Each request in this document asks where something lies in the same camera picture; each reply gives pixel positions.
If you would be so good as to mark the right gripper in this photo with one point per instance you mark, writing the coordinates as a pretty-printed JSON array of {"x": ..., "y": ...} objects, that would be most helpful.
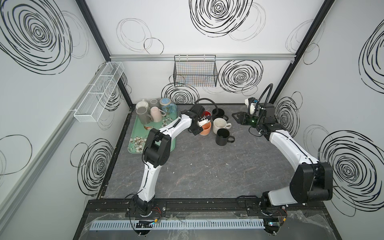
[{"x": 244, "y": 119}]

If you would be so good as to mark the white mug red inside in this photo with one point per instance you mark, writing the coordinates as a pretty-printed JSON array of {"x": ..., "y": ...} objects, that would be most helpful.
[{"x": 207, "y": 115}]

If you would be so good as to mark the beige and salmon mug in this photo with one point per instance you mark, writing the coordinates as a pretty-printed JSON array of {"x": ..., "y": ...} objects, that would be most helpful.
[{"x": 206, "y": 129}]

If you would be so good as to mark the beige mug white handle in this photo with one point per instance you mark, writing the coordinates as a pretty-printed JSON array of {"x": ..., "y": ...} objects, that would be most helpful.
[{"x": 220, "y": 123}]

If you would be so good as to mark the black speckled mug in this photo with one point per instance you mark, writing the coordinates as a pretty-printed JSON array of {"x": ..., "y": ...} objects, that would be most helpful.
[{"x": 223, "y": 137}]

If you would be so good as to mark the pink mug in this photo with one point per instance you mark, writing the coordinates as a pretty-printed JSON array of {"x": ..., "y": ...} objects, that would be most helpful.
[{"x": 157, "y": 114}]

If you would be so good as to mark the tall grey mug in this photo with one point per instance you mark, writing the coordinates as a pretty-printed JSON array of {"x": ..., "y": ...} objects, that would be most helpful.
[{"x": 144, "y": 115}]

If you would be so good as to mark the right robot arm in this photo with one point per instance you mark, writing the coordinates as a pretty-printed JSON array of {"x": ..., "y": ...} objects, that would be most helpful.
[{"x": 312, "y": 180}]

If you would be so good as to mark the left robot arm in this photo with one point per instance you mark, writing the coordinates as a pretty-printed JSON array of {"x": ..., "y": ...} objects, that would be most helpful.
[{"x": 157, "y": 152}]

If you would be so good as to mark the blue butterfly mug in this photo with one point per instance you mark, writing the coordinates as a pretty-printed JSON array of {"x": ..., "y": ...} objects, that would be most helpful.
[{"x": 168, "y": 106}]

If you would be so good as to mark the small grey mug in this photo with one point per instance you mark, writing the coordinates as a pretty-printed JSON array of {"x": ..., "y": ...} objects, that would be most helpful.
[{"x": 154, "y": 103}]

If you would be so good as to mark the white ribbed mug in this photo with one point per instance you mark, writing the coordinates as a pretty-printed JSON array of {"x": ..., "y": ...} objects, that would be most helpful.
[{"x": 143, "y": 103}]

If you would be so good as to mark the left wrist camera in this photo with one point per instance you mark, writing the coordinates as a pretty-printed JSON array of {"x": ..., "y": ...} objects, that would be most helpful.
[{"x": 202, "y": 122}]

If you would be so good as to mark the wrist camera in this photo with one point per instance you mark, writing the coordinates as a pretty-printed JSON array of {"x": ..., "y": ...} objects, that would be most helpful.
[
  {"x": 202, "y": 122},
  {"x": 251, "y": 104}
]

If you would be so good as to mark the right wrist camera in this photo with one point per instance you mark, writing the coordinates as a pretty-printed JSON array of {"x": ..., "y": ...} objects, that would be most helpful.
[{"x": 251, "y": 104}]

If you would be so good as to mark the black wire basket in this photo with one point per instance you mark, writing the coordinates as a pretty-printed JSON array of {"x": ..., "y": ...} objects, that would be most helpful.
[{"x": 195, "y": 70}]

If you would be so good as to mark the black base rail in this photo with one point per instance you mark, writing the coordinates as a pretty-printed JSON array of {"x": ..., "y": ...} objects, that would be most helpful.
[{"x": 252, "y": 206}]

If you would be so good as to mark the white wire shelf basket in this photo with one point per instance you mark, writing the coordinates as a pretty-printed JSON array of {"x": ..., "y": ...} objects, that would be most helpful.
[{"x": 97, "y": 97}]

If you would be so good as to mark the white slotted cable duct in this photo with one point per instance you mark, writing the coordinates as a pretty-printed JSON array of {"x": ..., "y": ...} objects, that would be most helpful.
[{"x": 188, "y": 224}]

